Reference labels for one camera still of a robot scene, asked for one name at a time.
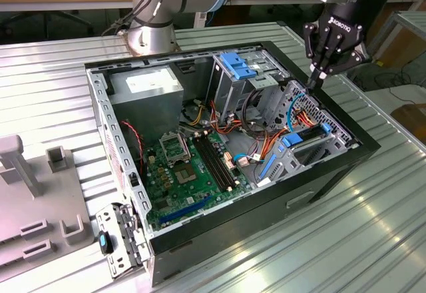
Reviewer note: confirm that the blue plastic drive latch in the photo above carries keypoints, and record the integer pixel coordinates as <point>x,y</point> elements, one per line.
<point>238,66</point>

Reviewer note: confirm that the black open PC case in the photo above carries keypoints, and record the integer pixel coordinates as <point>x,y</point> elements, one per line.
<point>233,226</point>

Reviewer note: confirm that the brown cardboard box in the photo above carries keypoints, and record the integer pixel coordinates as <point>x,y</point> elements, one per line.
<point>411,120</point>

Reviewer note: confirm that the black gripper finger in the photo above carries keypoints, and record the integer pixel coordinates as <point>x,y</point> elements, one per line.
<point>321,50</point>
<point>356,56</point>

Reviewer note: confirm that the grey metal frame table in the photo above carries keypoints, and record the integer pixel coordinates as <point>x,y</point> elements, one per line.
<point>412,16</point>

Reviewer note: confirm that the green motherboard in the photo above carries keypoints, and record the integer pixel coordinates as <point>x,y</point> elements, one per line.
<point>203,186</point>

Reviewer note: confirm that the grey metal disk bay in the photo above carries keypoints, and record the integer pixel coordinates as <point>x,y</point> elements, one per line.
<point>286,170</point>

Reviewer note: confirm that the brown arm base plate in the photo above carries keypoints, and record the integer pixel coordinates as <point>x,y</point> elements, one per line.
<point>126,41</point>

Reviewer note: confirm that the blue expansion slot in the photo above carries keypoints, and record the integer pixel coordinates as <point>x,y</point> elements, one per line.
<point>184,210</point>

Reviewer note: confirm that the black RAM slot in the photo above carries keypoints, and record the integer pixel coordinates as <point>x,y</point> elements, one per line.
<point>219,163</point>
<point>213,163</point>
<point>224,163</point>
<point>208,163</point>

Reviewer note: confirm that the grey metal drive cage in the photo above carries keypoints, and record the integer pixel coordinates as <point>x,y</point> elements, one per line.
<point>229,90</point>

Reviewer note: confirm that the grey power supply unit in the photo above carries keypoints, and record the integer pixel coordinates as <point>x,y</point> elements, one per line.
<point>146,113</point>

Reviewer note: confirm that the CPU socket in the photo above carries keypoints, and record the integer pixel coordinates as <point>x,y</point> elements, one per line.
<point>184,174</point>

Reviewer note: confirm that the black latch with blue tab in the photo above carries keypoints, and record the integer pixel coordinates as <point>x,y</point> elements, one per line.
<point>104,241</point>

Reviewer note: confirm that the grey parts rack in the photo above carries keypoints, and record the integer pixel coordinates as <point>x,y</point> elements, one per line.
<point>33,199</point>

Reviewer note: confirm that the grey metal slot bracket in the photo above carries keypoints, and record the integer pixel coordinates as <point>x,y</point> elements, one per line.
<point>114,266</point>

